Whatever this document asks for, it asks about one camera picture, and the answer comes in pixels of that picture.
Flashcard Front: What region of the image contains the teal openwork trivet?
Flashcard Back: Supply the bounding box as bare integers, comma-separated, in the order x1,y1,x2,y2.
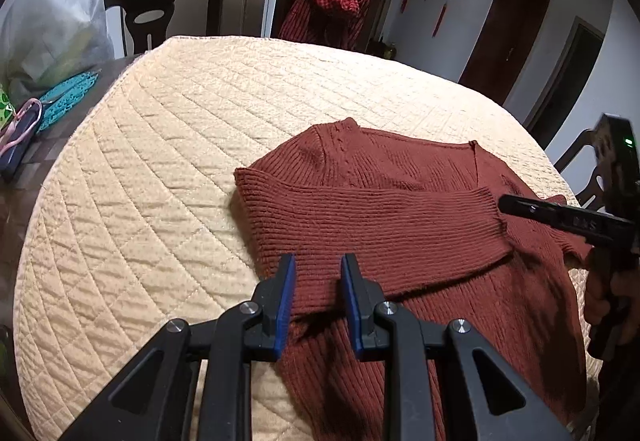
36,70,101,134

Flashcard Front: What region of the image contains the pink and blue pouch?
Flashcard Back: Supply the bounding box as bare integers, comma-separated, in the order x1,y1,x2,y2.
0,98,43,173

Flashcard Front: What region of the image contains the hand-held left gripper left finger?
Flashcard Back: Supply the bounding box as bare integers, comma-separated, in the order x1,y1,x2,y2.
57,253,297,441

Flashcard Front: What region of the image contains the brown wooden door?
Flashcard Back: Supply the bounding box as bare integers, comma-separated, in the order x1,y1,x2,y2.
458,0,552,107

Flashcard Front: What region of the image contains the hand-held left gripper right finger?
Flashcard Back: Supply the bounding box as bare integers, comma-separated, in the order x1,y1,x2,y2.
341,253,576,441

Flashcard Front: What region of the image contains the green leaf print packet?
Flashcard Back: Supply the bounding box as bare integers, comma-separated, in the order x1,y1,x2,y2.
0,84,13,128

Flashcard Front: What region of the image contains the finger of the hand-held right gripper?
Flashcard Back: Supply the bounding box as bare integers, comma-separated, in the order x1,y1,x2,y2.
498,194,640,248

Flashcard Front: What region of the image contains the rust red knit sweater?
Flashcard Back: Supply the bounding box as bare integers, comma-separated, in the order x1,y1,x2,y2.
234,117,594,441

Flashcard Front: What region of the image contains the red checked garment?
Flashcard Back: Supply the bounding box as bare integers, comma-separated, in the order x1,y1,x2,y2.
278,0,373,51

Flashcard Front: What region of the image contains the person's right hand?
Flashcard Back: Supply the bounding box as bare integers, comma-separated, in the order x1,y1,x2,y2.
584,266,640,328

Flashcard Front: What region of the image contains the dark framed door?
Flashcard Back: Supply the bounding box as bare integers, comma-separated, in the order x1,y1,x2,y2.
522,16,606,149

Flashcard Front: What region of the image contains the white plastic bag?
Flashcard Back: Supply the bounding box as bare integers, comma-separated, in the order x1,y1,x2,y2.
0,0,118,93

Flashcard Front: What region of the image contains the beige quilted mat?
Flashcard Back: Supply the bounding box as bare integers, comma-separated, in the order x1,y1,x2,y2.
14,35,603,441

